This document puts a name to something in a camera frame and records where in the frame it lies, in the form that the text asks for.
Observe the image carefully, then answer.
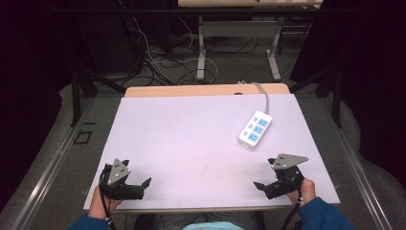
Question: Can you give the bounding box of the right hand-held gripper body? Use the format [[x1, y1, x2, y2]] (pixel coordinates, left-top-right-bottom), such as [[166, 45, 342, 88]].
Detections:
[[264, 153, 310, 200]]

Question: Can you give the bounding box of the person's right hand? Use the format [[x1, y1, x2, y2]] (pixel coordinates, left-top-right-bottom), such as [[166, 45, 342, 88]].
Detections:
[[286, 177, 317, 206]]

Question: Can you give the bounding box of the white table mat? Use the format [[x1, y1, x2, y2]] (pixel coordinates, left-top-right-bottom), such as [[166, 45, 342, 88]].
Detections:
[[82, 93, 341, 212]]

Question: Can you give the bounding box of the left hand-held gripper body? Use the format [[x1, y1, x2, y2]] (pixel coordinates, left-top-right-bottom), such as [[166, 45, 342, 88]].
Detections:
[[99, 158, 145, 201]]

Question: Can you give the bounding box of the grey power strip cable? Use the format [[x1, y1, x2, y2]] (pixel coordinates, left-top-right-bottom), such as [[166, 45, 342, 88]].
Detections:
[[237, 80, 270, 115]]

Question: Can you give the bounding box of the left hand-held gripper black cable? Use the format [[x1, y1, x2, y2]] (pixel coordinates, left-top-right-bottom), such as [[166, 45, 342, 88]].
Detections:
[[98, 171, 117, 230]]

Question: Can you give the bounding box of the person's left hand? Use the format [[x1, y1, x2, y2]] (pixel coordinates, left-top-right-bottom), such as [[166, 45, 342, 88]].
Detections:
[[87, 186, 123, 220]]

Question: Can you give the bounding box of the wooden table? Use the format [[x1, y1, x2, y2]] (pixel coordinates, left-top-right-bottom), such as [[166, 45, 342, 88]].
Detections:
[[124, 82, 291, 99]]

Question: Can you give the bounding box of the white power strip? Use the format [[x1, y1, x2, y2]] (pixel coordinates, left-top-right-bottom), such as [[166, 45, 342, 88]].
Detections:
[[237, 110, 274, 150]]

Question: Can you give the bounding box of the metal floor rail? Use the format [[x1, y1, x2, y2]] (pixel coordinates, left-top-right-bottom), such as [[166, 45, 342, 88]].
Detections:
[[314, 95, 398, 230], [11, 96, 98, 230]]

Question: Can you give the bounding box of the desk with grey metal legs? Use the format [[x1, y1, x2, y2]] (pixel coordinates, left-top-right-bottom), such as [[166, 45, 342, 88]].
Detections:
[[177, 0, 324, 82]]

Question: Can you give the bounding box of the right hand-held gripper black cable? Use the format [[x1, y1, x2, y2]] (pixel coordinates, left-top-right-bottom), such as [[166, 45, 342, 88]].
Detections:
[[280, 188, 304, 230]]

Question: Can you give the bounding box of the tangle of floor cables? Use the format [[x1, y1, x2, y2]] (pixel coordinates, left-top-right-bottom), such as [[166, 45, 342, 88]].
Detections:
[[114, 0, 221, 87]]

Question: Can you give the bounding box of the black metal stand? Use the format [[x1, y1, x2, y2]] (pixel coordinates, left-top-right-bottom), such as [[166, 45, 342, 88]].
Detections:
[[70, 61, 127, 127], [287, 61, 343, 129]]

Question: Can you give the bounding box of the black square floor cover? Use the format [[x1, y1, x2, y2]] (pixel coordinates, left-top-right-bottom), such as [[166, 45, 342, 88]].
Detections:
[[73, 129, 94, 146]]

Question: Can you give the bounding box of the hand-held gripper black cable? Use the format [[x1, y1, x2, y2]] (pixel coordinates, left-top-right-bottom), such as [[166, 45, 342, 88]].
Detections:
[[280, 188, 304, 230], [98, 171, 117, 230]]

